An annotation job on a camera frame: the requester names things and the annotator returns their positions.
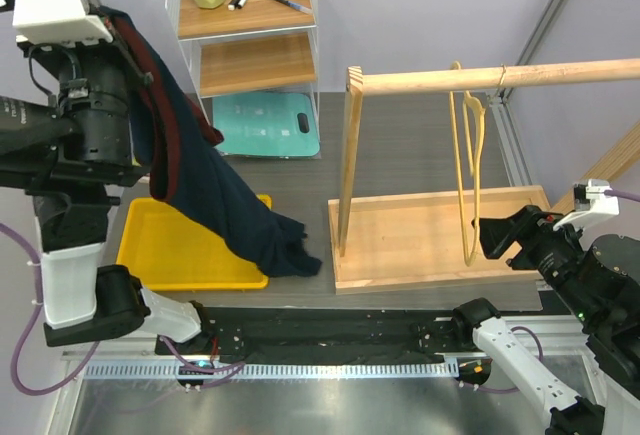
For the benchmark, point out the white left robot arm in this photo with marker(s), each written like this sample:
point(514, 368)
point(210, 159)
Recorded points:
point(64, 155)

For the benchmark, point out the teal cutting board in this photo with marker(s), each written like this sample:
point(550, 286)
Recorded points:
point(266, 124)

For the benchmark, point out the yellow plastic tray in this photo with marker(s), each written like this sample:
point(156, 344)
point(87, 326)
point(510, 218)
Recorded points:
point(169, 252)

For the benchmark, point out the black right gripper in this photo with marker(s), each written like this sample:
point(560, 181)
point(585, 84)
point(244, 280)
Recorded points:
point(528, 226)

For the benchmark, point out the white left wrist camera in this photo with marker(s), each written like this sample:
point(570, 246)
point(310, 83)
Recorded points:
point(64, 22)

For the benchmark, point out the wooden clothes rack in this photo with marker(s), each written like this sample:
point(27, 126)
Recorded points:
point(395, 223)

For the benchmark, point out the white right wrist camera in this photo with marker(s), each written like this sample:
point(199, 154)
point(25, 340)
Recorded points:
point(593, 204)

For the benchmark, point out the yellow clothes hanger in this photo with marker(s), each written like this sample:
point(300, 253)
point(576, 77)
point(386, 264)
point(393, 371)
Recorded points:
point(473, 116)

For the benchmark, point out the blue pen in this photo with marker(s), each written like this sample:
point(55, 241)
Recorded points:
point(296, 6)

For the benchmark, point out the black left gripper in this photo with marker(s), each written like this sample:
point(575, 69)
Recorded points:
point(143, 78)

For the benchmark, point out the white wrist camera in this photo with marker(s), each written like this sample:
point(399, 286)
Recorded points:
point(593, 204)
point(64, 22)

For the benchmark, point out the navy maroon tank top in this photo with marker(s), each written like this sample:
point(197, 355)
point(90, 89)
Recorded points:
point(172, 137)

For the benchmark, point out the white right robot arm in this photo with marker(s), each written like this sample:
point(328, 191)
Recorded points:
point(599, 286)

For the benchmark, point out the white wire shelf unit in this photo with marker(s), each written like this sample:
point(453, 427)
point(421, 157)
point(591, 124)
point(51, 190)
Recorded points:
point(265, 46)

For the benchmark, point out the white slotted cable duct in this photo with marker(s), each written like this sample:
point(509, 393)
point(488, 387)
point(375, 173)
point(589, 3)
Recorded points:
point(168, 369)

